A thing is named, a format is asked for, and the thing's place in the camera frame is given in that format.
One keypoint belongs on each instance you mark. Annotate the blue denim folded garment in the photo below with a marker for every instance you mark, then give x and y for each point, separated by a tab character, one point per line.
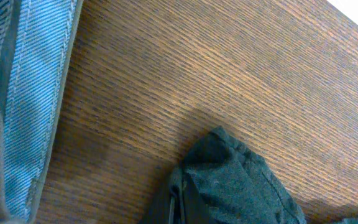
33	102

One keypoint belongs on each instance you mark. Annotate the dark green t-shirt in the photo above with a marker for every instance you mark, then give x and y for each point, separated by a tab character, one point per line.
221	180

